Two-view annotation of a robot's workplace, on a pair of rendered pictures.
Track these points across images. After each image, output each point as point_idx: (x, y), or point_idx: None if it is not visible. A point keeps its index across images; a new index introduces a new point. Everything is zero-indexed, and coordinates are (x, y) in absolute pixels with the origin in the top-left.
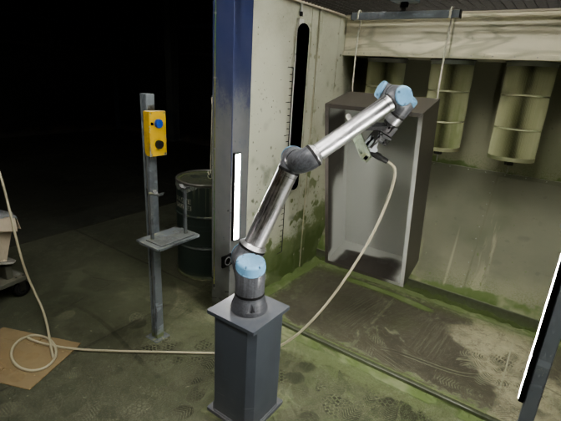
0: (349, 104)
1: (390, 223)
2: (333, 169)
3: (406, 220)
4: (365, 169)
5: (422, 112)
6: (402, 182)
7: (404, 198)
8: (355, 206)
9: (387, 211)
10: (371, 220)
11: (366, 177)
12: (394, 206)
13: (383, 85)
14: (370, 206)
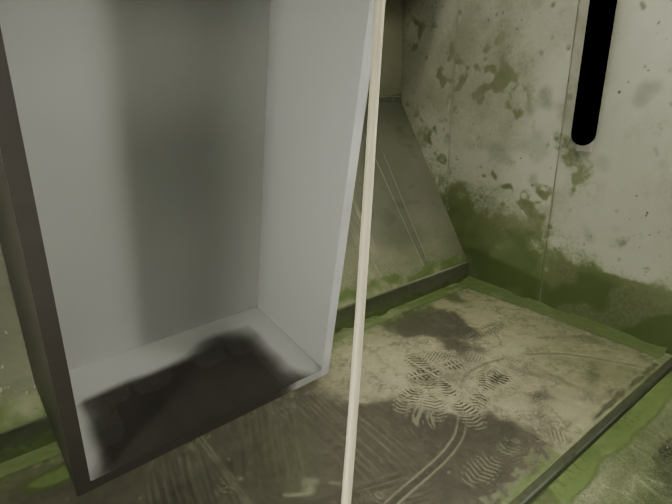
0: None
1: (180, 250)
2: None
3: (345, 186)
4: (60, 92)
5: None
6: (201, 109)
7: (210, 158)
8: (49, 250)
9: (168, 218)
10: (122, 267)
11: (70, 123)
12: (186, 195)
13: None
14: (108, 226)
